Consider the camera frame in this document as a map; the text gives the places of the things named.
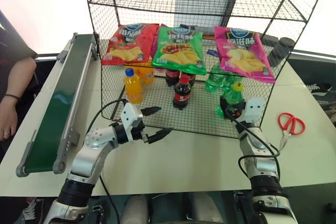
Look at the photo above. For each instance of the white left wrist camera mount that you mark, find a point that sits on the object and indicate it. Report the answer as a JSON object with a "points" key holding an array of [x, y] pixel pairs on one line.
{"points": [[130, 115]]}

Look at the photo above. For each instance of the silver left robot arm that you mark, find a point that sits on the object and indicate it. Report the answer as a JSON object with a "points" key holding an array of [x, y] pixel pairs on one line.
{"points": [[89, 155]]}

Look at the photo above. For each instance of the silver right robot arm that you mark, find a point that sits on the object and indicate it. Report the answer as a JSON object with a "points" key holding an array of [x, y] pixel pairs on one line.
{"points": [[258, 166]]}

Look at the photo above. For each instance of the green soda bottle yellow cap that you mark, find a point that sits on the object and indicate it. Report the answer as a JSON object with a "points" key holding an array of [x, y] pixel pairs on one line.
{"points": [[233, 94]]}

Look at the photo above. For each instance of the small blue packet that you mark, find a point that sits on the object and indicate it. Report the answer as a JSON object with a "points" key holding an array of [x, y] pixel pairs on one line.
{"points": [[212, 52]]}

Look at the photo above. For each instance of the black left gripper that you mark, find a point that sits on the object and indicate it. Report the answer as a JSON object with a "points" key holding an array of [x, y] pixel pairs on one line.
{"points": [[137, 132]]}

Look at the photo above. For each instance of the black cylindrical container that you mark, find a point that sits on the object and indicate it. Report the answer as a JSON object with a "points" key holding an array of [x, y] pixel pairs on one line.
{"points": [[287, 43], [277, 55], [270, 40]]}

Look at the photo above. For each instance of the black wrist hair band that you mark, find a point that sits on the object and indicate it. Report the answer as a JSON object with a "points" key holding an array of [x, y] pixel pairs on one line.
{"points": [[11, 96]]}

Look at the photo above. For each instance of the person's bare forearm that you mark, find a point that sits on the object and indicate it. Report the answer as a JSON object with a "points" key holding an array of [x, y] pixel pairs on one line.
{"points": [[18, 77]]}

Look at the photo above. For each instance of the red chips bag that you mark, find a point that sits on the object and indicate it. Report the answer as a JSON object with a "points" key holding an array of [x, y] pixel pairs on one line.
{"points": [[128, 44]]}

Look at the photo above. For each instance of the purple packet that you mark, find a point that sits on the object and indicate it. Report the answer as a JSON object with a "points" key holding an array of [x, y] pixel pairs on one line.
{"points": [[187, 27]]}

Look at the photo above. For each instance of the person's hand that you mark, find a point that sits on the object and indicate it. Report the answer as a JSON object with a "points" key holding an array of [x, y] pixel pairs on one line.
{"points": [[8, 116]]}

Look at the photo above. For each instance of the orange soda bottle blue cap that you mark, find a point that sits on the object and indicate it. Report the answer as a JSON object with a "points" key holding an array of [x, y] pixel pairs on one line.
{"points": [[133, 87]]}

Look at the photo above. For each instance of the black and white sneaker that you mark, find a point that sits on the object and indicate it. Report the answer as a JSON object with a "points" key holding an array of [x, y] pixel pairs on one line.
{"points": [[319, 89]]}

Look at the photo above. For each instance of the dark canvas shoe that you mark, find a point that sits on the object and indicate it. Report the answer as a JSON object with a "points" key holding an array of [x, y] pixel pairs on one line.
{"points": [[32, 209]]}

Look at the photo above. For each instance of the green conveyor belt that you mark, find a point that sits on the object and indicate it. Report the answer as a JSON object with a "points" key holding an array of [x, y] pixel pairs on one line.
{"points": [[60, 103]]}

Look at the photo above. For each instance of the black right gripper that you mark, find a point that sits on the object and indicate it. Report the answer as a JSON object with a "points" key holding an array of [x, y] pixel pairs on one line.
{"points": [[237, 113]]}

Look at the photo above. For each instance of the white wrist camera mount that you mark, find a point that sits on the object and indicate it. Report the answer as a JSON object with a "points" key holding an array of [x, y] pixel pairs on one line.
{"points": [[130, 115], [254, 106]]}

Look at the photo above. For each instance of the cola bottle red cap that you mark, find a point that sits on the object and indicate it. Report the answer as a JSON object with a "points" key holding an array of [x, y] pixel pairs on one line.
{"points": [[182, 94]]}

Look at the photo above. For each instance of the pink chips bag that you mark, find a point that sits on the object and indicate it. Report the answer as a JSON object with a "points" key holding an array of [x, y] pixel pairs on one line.
{"points": [[241, 53]]}

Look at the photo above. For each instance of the person's black shirt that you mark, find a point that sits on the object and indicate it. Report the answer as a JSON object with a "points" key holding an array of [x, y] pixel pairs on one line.
{"points": [[13, 37]]}

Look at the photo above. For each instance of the green chips bag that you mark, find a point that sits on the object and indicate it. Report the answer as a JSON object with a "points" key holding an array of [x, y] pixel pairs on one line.
{"points": [[179, 51]]}

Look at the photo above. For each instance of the black metal bracket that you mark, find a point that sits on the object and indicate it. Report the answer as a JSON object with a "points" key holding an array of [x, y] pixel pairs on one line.
{"points": [[98, 212], [241, 201]]}

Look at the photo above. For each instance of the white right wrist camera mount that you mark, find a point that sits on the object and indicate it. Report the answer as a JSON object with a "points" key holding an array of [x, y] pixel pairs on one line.
{"points": [[254, 106]]}

